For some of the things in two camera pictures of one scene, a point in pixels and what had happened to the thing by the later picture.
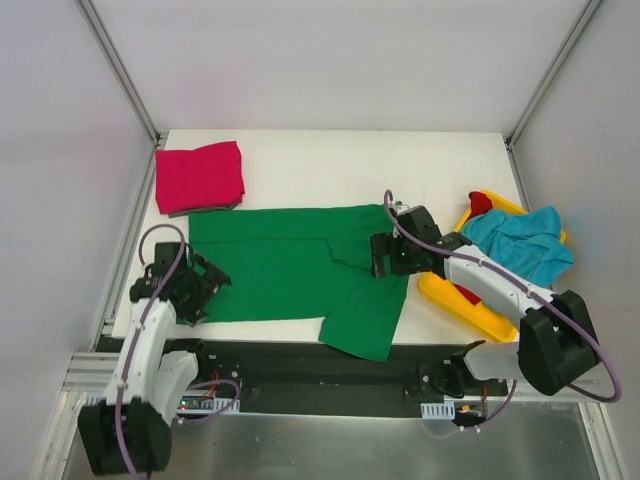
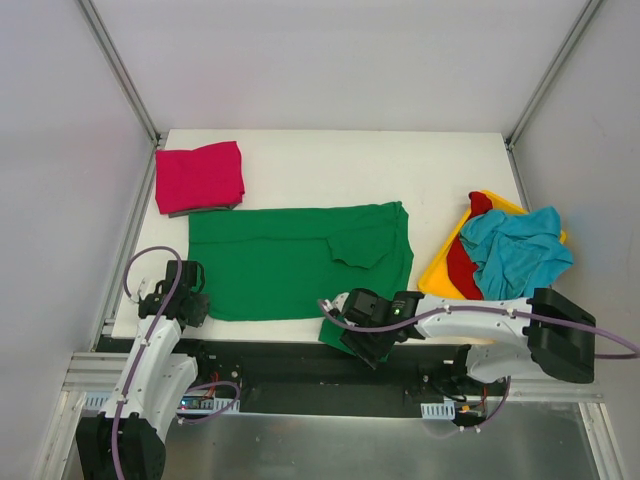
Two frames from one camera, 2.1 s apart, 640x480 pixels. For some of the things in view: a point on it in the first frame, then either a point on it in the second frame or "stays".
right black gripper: [379, 255] to [364, 343]
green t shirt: [306, 264] stays
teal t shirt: [531, 242] stays
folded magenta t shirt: [208, 177] stays
